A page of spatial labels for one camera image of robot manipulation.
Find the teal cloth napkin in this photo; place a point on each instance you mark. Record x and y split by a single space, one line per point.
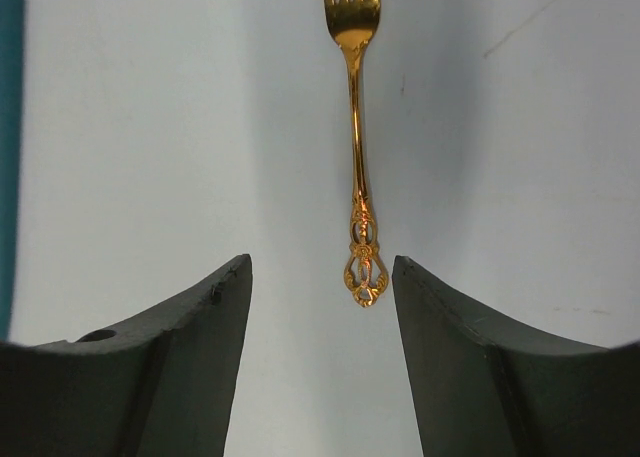
12 65

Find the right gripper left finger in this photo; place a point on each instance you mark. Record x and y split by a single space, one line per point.
160 383

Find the gold ornate fork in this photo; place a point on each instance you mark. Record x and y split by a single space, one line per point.
352 24

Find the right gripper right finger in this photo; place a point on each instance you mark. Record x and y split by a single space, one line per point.
485 384

